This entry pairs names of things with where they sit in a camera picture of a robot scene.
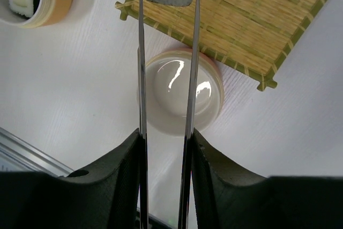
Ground bamboo sushi mat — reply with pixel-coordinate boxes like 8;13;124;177
115;0;328;91

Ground pink lunch bowl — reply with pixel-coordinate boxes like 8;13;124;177
146;48;225;137

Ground metal tongs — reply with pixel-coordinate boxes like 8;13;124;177
136;0;202;229

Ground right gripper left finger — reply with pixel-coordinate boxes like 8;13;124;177
1;131;139;228

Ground aluminium mounting rail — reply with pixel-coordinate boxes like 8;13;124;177
0;128;73;176

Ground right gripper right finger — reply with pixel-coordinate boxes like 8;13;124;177
192;131;342;228

